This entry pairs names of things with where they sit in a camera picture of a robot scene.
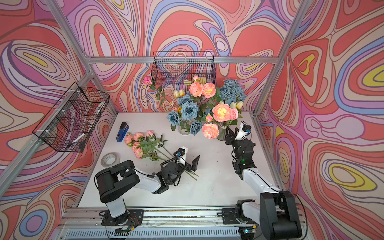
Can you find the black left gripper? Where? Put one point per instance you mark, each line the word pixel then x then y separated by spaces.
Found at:
pixel 194 165

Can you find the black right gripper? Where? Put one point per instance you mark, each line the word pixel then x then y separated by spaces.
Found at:
pixel 231 136

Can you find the light pink rose stem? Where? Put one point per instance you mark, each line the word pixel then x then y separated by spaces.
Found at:
pixel 157 147

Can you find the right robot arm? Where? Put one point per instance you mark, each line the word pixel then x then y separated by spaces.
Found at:
pixel 276 211

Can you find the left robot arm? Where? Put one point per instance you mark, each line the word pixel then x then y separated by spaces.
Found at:
pixel 115 181

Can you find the ribbed glass vase with ribbon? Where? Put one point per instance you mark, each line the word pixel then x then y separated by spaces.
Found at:
pixel 222 132

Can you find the pink rose bunch right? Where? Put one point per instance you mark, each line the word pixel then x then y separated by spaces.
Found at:
pixel 221 113

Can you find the pink rose bunch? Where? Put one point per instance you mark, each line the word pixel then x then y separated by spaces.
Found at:
pixel 221 113
pixel 207 91

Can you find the blue rose bouquet left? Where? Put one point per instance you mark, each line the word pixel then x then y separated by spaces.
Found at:
pixel 188 115

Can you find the blue rose bouquet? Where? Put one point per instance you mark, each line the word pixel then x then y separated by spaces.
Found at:
pixel 232 92
pixel 188 115

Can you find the blue rose bouquet right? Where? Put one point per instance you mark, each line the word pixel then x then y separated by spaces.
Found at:
pixel 232 92

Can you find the blue stapler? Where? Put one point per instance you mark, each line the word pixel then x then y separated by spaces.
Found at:
pixel 124 127

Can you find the white tape roll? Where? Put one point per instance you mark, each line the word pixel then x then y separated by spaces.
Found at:
pixel 110 159

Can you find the pink rose bunch centre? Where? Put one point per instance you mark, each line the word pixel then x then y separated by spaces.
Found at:
pixel 207 91

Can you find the yellow sponge in basket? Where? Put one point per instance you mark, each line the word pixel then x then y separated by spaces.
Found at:
pixel 197 79

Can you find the magenta rosebud stem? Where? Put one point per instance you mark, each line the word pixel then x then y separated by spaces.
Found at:
pixel 160 93

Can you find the black wire basket back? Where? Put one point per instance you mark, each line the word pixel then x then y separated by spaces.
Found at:
pixel 171 68

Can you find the black wire basket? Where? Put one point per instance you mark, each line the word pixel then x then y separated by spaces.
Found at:
pixel 70 123
pixel 171 68

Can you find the black wire basket left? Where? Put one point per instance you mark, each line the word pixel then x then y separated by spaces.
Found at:
pixel 70 123

